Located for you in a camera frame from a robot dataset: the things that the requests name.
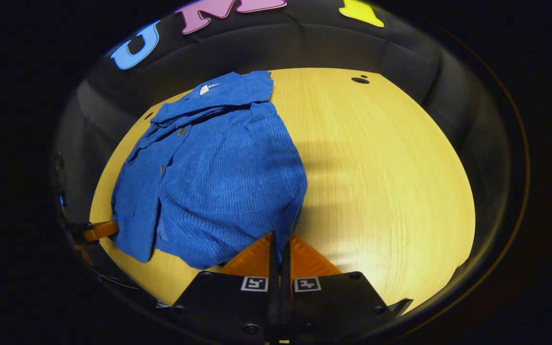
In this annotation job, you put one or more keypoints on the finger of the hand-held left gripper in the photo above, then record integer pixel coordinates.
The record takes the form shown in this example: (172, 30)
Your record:
(101, 231)

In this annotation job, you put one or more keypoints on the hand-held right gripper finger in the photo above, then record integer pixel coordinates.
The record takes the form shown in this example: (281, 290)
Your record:
(285, 268)
(273, 268)

